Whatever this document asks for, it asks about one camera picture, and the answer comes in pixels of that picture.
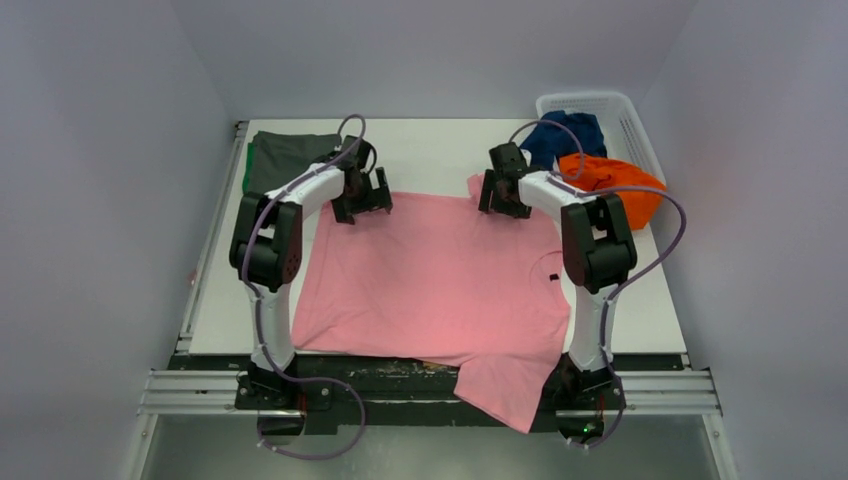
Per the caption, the pink t shirt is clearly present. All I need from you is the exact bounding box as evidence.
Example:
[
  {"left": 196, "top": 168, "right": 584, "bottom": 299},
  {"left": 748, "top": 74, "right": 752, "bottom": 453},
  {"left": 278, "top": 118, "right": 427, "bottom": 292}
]
[{"left": 291, "top": 175, "right": 571, "bottom": 433}]

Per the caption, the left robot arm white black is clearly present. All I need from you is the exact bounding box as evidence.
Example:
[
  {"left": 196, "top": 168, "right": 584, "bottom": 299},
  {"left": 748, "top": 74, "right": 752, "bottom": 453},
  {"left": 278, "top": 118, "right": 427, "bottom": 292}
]
[{"left": 229, "top": 136, "right": 393, "bottom": 409}]

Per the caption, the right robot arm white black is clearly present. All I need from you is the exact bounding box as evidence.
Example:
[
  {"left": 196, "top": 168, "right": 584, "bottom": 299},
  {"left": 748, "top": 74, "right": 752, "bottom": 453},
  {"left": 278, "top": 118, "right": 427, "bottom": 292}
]
[{"left": 479, "top": 142, "right": 637, "bottom": 407}]

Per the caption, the navy blue t shirt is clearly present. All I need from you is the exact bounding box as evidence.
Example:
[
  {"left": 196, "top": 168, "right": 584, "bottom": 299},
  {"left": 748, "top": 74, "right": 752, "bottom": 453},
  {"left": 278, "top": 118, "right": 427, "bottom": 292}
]
[{"left": 520, "top": 110, "right": 608, "bottom": 170}]

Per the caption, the orange t shirt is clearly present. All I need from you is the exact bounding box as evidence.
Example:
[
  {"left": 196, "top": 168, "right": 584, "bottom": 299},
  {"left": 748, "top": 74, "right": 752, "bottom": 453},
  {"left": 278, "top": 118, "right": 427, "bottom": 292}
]
[{"left": 558, "top": 153, "right": 666, "bottom": 230}]

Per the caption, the folded grey t shirt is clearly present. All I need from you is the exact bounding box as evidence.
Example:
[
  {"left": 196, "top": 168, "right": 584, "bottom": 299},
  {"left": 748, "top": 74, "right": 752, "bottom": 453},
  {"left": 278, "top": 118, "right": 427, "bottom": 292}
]
[{"left": 248, "top": 131, "right": 341, "bottom": 193}]

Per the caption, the folded green t shirt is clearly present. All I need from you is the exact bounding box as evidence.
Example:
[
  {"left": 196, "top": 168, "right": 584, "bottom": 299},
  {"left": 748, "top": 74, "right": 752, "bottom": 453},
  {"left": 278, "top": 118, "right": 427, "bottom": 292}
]
[{"left": 241, "top": 142, "right": 255, "bottom": 193}]

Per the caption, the white plastic basket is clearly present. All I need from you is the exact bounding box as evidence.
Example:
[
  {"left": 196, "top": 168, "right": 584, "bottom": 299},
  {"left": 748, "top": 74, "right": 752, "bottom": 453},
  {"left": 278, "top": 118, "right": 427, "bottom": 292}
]
[{"left": 535, "top": 90, "right": 667, "bottom": 185}]

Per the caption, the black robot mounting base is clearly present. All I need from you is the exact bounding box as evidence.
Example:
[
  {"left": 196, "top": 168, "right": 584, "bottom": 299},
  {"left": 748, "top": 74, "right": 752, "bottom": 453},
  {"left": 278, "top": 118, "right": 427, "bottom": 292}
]
[{"left": 144, "top": 354, "right": 684, "bottom": 438}]

